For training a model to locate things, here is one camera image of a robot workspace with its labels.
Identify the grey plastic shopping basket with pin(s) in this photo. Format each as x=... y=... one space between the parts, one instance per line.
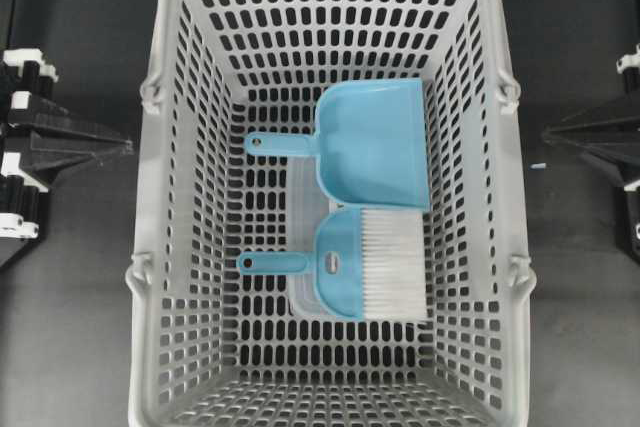
x=211 y=347

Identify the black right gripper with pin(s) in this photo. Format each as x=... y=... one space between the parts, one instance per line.
x=607 y=136

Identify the blue hand brush white bristles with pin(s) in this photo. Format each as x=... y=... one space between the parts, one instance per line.
x=366 y=265

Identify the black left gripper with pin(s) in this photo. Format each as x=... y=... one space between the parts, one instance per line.
x=39 y=140

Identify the blue plastic dustpan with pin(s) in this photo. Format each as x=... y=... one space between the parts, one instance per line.
x=369 y=144

